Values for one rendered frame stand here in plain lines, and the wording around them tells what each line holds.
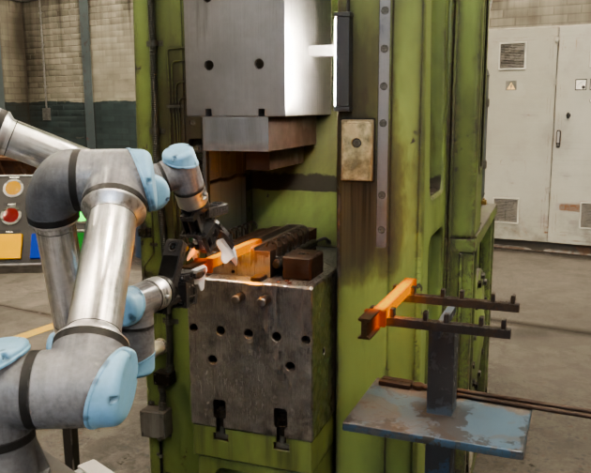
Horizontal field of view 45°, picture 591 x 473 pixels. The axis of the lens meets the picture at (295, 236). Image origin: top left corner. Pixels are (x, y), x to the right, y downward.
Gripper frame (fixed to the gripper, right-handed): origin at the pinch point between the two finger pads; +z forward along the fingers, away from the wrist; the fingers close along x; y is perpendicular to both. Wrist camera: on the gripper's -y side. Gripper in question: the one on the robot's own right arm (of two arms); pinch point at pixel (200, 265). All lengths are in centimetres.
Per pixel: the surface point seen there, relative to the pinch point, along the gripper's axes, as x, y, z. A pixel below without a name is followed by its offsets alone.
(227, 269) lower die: -5.6, 7.2, 27.8
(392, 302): 48.4, 5.6, 0.8
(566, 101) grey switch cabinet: 89, -48, 554
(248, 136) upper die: 1.7, -30.9, 27.3
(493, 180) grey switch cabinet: 27, 27, 564
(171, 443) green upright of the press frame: -35, 72, 43
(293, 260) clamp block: 14.6, 3.1, 27.7
